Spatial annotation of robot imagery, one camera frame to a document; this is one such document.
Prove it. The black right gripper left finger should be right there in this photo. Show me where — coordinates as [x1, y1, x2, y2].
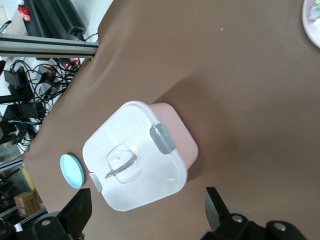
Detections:
[0, 187, 93, 240]

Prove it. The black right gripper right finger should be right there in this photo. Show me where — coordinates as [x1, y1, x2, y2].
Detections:
[203, 186, 310, 240]

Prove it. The light blue round plate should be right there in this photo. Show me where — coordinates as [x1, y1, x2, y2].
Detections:
[59, 152, 86, 190]

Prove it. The brown cardboard box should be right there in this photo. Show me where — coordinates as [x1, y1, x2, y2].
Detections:
[13, 191, 44, 219]

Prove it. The pink storage box white lid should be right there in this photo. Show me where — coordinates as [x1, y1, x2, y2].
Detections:
[81, 100, 200, 213]

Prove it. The brown table mat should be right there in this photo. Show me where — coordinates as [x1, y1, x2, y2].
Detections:
[18, 0, 320, 240]

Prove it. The red pink toy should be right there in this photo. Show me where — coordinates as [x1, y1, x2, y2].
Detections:
[17, 6, 32, 21]

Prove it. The pink round plate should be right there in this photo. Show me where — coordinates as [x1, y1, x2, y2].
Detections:
[301, 0, 320, 50]

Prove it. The tangled cable bundle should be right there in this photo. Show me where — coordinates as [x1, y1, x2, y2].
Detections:
[0, 57, 85, 156]

